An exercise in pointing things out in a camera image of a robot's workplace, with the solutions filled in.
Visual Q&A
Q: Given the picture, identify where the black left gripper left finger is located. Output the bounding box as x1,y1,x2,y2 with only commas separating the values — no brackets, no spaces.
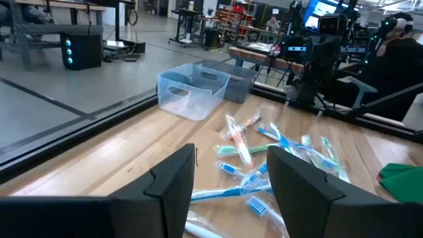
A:
0,143,196,238

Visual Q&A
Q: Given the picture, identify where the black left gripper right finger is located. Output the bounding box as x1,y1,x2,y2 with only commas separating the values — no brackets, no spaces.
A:
266,145,423,238

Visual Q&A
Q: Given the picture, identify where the blue toothbrush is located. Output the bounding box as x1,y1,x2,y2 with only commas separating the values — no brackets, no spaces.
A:
216,161,247,178
190,183,274,203
256,127,340,171
246,194,290,238
241,161,270,186
269,122,291,149

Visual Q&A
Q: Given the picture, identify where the green cloth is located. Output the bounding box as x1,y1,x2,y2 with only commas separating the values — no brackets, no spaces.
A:
379,163,423,204

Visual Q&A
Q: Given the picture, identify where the clear plastic bin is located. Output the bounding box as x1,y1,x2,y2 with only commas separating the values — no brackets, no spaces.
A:
157,63,231,122

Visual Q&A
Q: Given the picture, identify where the smoky grey plastic bin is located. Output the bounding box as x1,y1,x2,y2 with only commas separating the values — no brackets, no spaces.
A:
194,58,258,104

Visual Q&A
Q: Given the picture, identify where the wooden top table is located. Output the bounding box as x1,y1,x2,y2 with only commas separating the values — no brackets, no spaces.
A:
227,46,305,75

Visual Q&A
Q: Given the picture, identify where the person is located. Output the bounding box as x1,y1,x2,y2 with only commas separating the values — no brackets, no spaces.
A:
360,12,423,122

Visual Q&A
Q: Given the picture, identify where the black waste bin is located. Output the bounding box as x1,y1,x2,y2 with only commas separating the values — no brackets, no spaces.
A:
204,28,221,49

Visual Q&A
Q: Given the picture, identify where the black computer tower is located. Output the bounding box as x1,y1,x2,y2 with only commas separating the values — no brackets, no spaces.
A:
59,32,103,71

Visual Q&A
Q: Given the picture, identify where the black standing desk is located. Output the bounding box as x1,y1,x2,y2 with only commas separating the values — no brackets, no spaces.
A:
89,0,146,54

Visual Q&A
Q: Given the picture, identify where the black rolling desk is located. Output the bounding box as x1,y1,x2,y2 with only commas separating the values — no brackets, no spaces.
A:
169,7,203,46

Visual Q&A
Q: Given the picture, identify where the red parts shelf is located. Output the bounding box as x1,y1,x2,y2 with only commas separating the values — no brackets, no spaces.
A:
216,1,258,42

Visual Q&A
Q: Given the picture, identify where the blue screen monitor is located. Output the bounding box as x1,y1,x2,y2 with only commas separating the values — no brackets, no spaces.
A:
302,0,351,34

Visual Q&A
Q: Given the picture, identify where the wooden top workbench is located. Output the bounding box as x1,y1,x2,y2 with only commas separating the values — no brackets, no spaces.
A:
0,0,106,69

